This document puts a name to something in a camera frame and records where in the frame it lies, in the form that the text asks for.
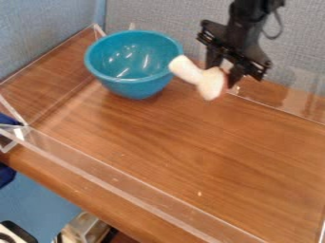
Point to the black white object bottom left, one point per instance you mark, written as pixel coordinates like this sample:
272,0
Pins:
14,234

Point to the clear acrylic tray barrier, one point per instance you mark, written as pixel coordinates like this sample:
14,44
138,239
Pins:
173,169

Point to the white plush mushroom toy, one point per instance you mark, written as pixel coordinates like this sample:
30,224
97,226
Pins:
209,80

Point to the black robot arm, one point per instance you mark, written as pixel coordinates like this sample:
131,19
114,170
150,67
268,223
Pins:
256,10

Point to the blue plastic bowl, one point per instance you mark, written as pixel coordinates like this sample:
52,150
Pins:
130,60

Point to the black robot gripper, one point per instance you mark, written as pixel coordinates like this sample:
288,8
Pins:
234,43

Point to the beige metal frame below table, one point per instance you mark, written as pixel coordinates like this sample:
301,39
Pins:
85,229

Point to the dark blue cloth object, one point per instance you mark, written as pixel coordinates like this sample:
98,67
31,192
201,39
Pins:
7,172

